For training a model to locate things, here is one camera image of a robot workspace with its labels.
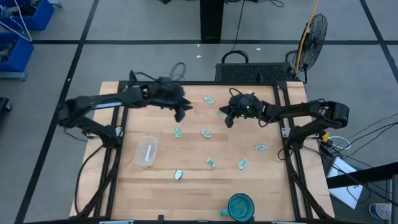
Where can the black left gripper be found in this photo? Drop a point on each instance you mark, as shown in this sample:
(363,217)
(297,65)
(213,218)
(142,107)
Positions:
(168,91)

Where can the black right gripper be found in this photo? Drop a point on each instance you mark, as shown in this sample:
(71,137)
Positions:
(244,105)

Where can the green white sweetener packet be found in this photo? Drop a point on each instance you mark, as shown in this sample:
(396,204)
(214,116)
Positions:
(209,99)
(261,147)
(178,132)
(242,164)
(211,162)
(206,133)
(221,114)

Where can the silver white sweetener packet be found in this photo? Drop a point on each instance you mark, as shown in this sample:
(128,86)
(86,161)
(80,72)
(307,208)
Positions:
(178,175)

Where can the teal enamel mug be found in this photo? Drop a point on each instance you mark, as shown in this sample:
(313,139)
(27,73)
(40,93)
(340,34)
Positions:
(241,208)

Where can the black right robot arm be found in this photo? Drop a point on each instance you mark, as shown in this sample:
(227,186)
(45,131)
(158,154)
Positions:
(295,109)

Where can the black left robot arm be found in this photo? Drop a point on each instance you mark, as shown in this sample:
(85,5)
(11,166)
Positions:
(93,105)

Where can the black computer case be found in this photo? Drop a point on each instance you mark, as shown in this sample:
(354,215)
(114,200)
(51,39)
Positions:
(248,72)

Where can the clear plastic container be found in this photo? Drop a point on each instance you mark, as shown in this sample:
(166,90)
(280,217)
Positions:
(141,152)

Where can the black desk leg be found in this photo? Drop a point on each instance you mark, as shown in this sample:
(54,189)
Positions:
(211,20)

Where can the yellow power plug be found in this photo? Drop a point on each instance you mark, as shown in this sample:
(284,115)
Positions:
(325,137)

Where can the black floor fan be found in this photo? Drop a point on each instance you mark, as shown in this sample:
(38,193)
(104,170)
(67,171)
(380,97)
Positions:
(314,43)

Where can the white cardboard box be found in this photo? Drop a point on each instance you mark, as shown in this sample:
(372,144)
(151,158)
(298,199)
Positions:
(342,166)

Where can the black metal beam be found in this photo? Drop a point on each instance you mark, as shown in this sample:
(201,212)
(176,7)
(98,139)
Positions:
(367,175)

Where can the blue storage bin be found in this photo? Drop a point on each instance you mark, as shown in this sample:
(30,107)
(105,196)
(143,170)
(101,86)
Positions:
(43,17)
(21,56)

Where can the white blue bottle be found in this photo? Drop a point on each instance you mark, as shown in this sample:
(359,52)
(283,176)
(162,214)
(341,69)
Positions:
(381,211)

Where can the black aluminium table frame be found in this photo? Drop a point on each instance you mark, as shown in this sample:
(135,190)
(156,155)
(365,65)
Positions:
(199,83)

